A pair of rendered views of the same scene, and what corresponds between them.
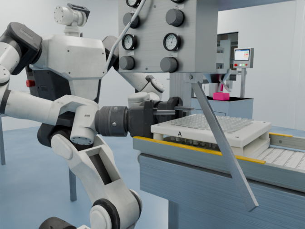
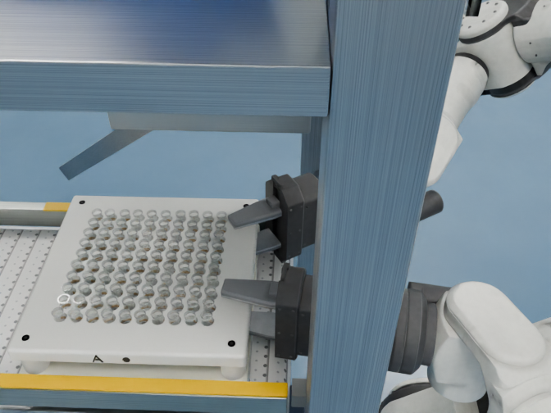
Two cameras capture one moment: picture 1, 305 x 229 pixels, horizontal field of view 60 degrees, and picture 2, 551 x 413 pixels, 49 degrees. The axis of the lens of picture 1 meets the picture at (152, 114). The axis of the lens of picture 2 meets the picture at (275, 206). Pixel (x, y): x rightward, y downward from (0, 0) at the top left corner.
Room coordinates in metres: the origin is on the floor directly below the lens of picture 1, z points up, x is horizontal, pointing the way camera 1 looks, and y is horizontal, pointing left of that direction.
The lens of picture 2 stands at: (1.19, -0.33, 1.47)
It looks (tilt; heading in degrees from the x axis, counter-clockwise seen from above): 41 degrees down; 144
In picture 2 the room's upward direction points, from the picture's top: straight up
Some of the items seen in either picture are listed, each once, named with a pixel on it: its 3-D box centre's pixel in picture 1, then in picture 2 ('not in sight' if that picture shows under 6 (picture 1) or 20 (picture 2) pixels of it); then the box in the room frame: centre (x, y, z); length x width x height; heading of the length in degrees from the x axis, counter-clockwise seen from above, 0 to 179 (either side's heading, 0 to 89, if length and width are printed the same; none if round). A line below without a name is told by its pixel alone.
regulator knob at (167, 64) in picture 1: (168, 62); not in sight; (0.57, -0.03, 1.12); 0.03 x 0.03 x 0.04; 52
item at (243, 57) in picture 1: (242, 73); not in sight; (3.35, -1.12, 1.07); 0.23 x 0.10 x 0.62; 41
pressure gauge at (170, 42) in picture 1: (172, 42); not in sight; (0.58, -0.04, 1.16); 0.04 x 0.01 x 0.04; 52
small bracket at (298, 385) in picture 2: (185, 113); (298, 391); (0.94, -0.12, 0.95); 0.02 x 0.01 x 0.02; 142
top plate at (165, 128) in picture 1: (212, 126); (148, 270); (0.71, -0.17, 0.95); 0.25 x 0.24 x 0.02; 142
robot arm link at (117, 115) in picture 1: (132, 121); (315, 205); (0.74, 0.06, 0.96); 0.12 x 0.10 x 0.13; 84
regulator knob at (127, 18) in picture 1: (130, 17); not in sight; (0.64, 0.05, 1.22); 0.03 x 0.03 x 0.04; 52
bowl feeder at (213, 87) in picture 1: (220, 83); not in sight; (3.48, -0.89, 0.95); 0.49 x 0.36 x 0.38; 41
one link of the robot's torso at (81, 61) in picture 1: (65, 71); not in sight; (1.13, 0.37, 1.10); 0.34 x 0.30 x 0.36; 142
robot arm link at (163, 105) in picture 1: (164, 113); (334, 321); (0.90, -0.04, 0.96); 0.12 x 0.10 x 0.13; 44
